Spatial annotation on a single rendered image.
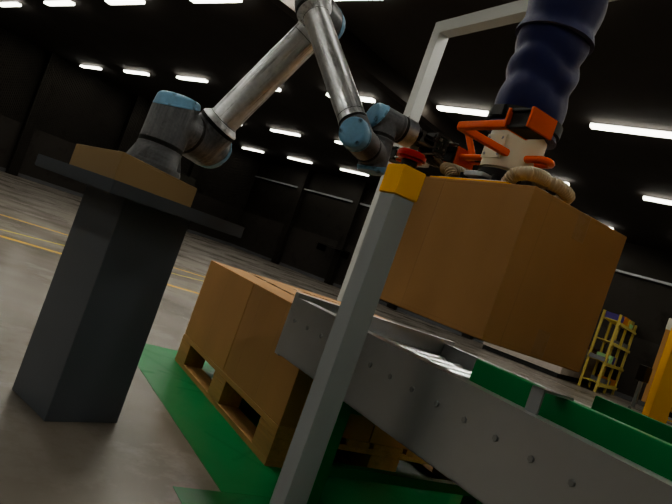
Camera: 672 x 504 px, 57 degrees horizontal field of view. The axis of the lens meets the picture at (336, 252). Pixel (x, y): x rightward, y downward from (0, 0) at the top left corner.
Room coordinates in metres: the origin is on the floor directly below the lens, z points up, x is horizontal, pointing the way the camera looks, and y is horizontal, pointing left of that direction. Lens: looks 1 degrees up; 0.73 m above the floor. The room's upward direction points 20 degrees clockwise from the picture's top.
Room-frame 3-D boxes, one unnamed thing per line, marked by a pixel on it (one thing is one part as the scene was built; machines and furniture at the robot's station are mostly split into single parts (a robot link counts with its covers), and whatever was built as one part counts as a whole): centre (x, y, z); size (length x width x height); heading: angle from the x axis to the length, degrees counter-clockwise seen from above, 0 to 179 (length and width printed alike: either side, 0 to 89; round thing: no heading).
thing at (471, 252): (1.86, -0.42, 0.88); 0.60 x 0.40 x 0.40; 31
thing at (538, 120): (1.48, -0.33, 1.21); 0.09 x 0.08 x 0.05; 120
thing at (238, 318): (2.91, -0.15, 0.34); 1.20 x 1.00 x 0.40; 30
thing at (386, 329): (2.18, -0.23, 0.58); 0.70 x 0.03 x 0.06; 120
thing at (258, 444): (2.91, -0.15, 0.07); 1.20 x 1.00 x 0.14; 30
